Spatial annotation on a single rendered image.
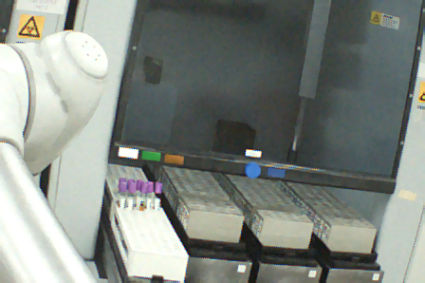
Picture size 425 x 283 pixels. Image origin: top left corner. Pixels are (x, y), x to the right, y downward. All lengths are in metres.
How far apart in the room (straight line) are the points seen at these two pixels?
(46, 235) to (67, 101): 0.22
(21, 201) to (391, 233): 1.26
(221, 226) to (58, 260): 1.05
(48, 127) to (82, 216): 0.81
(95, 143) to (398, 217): 0.68
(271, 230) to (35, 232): 1.09
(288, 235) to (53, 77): 0.98
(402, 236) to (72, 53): 1.16
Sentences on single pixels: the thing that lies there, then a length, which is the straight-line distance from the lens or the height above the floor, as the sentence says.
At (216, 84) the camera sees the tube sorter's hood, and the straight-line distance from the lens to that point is 1.70.
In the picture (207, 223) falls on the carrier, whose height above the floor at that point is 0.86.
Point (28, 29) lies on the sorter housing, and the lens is 1.66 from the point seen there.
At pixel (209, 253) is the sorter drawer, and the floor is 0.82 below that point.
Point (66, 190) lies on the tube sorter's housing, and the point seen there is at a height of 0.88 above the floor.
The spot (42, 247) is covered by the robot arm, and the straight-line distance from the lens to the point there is 0.75.
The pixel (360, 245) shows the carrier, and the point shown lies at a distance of 1.88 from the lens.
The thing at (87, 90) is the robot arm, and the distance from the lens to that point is 0.94.
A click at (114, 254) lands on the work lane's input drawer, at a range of 1.64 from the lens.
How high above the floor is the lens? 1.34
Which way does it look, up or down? 11 degrees down
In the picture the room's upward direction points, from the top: 11 degrees clockwise
